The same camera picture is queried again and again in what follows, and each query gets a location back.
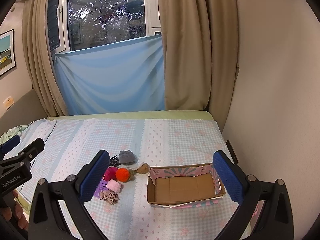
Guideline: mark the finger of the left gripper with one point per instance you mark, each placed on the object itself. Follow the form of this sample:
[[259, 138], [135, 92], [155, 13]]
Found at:
[[9, 145], [27, 154]]

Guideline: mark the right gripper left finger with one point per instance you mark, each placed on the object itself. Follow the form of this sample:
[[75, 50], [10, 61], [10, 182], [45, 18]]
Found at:
[[46, 219]]

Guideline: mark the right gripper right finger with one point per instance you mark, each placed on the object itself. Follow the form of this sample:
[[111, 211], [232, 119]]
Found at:
[[275, 220]]

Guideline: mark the purple patterned cloth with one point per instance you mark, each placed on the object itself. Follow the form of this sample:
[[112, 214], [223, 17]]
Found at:
[[101, 187]]

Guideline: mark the beige patterned sock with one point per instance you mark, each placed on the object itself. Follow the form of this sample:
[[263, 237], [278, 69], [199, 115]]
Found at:
[[109, 196]]

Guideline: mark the magenta cloth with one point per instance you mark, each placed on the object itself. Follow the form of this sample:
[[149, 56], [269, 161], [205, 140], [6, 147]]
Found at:
[[110, 174]]

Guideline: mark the orange pompom ball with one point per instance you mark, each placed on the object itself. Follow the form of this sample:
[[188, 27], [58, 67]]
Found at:
[[123, 175]]

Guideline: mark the person's left hand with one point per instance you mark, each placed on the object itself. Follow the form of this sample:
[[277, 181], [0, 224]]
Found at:
[[17, 212]]

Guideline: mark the black scrunchie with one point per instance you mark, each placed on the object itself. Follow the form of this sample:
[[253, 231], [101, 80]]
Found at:
[[115, 162]]

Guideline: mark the open cardboard box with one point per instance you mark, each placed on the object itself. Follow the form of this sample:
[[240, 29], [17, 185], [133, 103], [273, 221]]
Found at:
[[178, 187]]

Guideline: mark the left beige curtain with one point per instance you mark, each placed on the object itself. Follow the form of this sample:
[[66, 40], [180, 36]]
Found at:
[[38, 57]]

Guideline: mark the beige curtain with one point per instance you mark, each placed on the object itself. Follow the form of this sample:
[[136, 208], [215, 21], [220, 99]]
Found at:
[[38, 57], [200, 47]]

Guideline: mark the grey folded sock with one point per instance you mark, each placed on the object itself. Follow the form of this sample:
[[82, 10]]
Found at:
[[127, 157]]

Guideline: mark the light blue hanging sheet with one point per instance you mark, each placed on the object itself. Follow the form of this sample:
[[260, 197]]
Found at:
[[126, 76]]

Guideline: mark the green bed sheet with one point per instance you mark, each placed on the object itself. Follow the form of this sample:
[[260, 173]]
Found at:
[[130, 115]]

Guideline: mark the window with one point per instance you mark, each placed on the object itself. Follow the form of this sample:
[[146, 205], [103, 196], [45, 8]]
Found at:
[[80, 24]]

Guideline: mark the right beige curtain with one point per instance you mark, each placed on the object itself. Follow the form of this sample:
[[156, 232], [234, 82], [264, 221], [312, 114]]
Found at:
[[200, 47]]

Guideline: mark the wall socket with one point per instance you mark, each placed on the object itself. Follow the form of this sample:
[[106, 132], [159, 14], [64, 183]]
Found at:
[[8, 102]]

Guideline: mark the framed wall picture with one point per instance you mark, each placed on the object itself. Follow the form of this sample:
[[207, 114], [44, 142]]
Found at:
[[7, 55]]

